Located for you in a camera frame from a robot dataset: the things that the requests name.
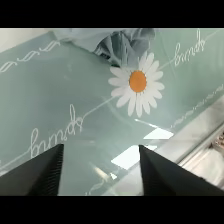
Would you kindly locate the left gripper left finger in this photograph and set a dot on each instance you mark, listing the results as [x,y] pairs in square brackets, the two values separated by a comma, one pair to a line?
[40,176]

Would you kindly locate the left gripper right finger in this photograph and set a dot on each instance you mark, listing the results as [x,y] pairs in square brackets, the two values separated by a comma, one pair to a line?
[163,180]

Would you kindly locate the pale blue garment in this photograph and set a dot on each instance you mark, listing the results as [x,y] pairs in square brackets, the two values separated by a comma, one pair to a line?
[115,43]

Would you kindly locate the silver frame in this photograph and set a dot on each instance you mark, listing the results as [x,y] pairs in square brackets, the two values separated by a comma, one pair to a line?
[208,151]

